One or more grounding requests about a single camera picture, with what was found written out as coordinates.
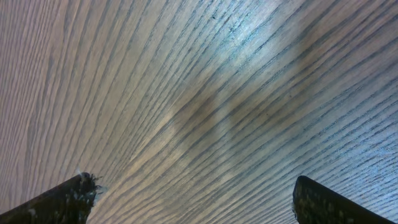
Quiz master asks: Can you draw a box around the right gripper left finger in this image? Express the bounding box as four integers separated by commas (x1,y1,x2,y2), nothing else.
1,172,101,224

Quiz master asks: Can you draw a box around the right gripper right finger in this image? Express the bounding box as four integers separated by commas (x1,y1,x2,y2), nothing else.
292,175,394,224

